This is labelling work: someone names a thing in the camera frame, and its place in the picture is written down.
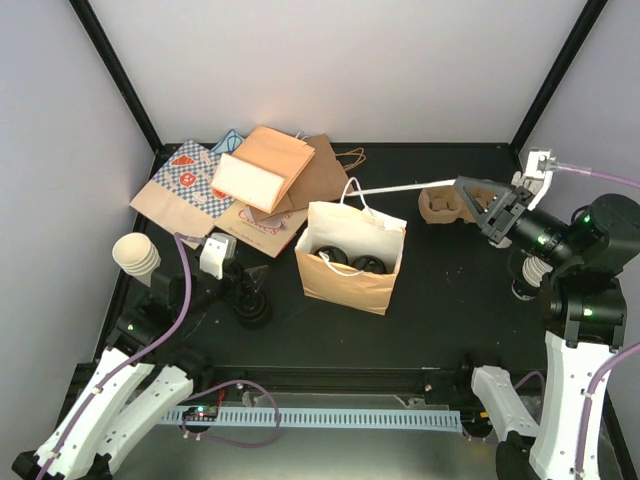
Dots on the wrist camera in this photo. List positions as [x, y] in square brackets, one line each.
[218, 249]
[536, 176]

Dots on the cream cakes printed paper bag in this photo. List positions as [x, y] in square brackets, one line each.
[269, 236]

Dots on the left stack of paper cups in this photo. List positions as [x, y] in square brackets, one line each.
[137, 256]

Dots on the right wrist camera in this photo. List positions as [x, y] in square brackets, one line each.
[536, 176]

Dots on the folded orange paper bag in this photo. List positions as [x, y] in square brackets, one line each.
[262, 169]

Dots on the black cup lid stack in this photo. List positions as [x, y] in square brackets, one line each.
[254, 313]

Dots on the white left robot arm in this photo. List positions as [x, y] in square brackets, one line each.
[144, 371]

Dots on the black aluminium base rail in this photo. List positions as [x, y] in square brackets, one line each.
[435, 385]

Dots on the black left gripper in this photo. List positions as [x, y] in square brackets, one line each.
[250, 289]

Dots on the light blue paper bag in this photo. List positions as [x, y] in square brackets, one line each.
[229, 143]

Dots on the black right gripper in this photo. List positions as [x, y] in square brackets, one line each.
[482, 214]

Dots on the dark brown paper bag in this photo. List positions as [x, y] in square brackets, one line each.
[325, 176]

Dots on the black frame post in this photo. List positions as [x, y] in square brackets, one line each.
[90, 22]
[572, 45]

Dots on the white slotted cable duct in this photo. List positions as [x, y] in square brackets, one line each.
[341, 418]

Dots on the right black frame post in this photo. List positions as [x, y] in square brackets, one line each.
[572, 45]

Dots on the stack of paper cups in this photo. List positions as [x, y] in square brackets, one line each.
[137, 256]
[527, 282]

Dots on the right stack of paper cups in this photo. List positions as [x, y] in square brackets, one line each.
[527, 282]

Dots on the blue checkered paper bag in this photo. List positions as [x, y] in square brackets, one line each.
[179, 196]

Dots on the orange kraft paper bag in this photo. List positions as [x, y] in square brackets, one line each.
[357, 232]

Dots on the cardboard cup carrier stack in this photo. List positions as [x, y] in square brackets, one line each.
[443, 205]

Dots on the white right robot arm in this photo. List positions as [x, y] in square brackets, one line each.
[585, 318]

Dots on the left black frame post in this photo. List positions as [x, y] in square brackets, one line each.
[90, 22]

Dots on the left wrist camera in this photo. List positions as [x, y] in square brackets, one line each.
[218, 249]

